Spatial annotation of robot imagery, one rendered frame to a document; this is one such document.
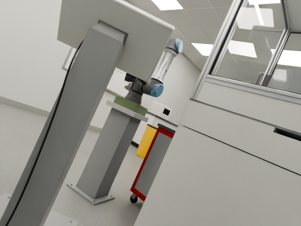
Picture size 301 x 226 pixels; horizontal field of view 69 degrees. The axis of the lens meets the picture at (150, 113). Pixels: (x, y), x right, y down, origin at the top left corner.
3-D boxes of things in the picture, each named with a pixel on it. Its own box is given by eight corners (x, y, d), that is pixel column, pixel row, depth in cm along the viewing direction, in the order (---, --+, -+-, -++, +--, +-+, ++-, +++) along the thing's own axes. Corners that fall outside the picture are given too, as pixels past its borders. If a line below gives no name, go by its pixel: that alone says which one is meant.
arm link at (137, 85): (134, 92, 195) (139, 77, 195) (146, 96, 188) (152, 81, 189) (127, 87, 184) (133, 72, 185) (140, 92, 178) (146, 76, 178)
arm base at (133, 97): (120, 97, 183) (124, 86, 184) (130, 102, 196) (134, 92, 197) (134, 102, 176) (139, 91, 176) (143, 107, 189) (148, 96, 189)
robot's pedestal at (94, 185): (66, 185, 176) (105, 98, 178) (89, 181, 204) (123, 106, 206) (93, 205, 164) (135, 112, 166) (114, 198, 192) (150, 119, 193)
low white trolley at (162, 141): (124, 198, 201) (158, 122, 203) (160, 197, 249) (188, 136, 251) (173, 241, 164) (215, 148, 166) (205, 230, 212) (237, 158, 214)
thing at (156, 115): (122, 139, 558) (141, 95, 561) (150, 147, 641) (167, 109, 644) (139, 150, 508) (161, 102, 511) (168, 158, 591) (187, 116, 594)
